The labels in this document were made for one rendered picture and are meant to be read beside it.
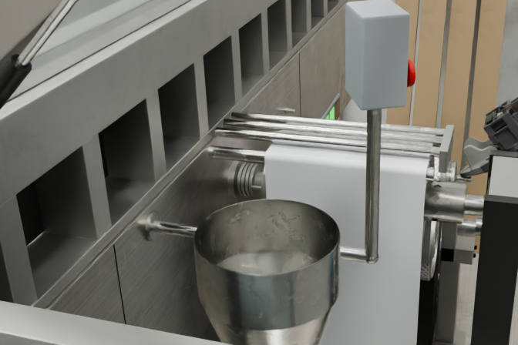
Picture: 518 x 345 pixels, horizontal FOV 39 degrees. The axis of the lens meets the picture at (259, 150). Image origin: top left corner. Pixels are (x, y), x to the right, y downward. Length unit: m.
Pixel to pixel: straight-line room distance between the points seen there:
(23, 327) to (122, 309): 0.44
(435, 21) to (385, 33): 2.49
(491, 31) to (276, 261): 2.56
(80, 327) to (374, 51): 0.41
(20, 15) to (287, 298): 0.33
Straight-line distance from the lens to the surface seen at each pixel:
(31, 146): 0.73
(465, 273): 1.80
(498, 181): 1.02
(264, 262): 0.79
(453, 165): 1.41
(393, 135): 1.10
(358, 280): 1.15
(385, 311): 1.17
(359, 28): 0.74
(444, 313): 1.53
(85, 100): 0.81
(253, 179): 1.21
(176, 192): 1.03
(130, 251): 0.93
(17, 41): 0.51
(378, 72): 0.75
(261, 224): 0.77
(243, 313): 0.67
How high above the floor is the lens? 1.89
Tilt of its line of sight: 24 degrees down
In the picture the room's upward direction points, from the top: 3 degrees counter-clockwise
